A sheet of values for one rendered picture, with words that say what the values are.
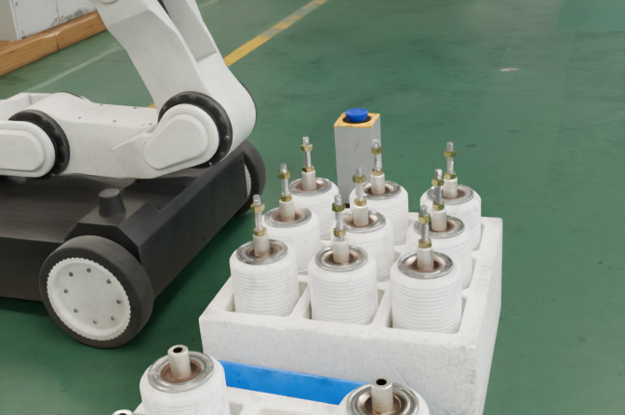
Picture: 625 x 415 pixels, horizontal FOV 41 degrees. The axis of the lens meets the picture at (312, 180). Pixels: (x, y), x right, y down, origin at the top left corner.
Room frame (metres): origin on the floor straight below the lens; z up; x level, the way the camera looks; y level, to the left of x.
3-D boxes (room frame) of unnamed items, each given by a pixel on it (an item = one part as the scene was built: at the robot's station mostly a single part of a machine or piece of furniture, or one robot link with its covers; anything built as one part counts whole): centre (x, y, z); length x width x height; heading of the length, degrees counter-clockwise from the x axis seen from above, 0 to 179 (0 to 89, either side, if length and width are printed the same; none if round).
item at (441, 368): (1.15, -0.07, 0.09); 0.39 x 0.39 x 0.18; 72
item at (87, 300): (1.27, 0.39, 0.10); 0.20 x 0.05 x 0.20; 70
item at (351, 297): (1.04, -0.03, 0.16); 0.10 x 0.10 x 0.18
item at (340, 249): (1.04, -0.03, 0.26); 0.02 x 0.02 x 0.03
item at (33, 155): (1.61, 0.55, 0.28); 0.21 x 0.20 x 0.13; 70
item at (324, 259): (1.04, -0.03, 0.25); 0.08 x 0.08 x 0.01
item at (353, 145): (1.45, -0.09, 0.16); 0.07 x 0.07 x 0.31; 72
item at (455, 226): (1.11, -0.18, 0.25); 0.08 x 0.08 x 0.01
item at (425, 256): (1.00, -0.14, 0.26); 0.02 x 0.02 x 0.03
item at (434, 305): (1.00, -0.14, 0.16); 0.10 x 0.10 x 0.18
